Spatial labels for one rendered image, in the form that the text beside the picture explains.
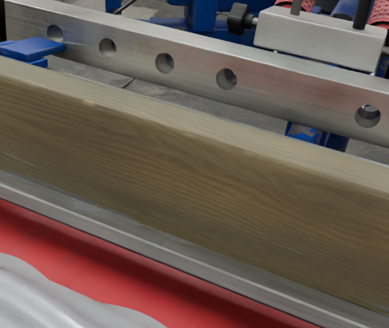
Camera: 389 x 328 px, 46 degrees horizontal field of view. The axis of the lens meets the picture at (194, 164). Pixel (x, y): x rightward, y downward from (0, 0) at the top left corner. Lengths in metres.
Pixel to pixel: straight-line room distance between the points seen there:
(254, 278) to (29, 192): 0.14
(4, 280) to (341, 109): 0.31
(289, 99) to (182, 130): 0.23
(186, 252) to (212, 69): 0.25
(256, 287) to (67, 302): 0.10
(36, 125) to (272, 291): 0.16
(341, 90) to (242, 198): 0.23
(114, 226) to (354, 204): 0.13
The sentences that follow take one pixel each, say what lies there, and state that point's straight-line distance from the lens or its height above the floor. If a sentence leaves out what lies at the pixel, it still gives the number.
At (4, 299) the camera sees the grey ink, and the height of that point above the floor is 1.04.
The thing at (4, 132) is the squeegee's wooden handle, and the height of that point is 1.10.
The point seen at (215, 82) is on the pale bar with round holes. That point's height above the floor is 1.05.
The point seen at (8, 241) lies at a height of 1.03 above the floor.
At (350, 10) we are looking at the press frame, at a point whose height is 1.02.
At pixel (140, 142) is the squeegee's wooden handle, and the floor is 1.12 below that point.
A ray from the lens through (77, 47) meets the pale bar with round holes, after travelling 0.54.
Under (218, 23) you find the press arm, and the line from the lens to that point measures 0.99.
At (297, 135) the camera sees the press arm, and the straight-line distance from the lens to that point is 0.66.
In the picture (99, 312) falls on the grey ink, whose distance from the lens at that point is 0.27.
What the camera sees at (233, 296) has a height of 1.03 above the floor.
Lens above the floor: 1.26
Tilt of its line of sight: 37 degrees down
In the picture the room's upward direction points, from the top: 5 degrees clockwise
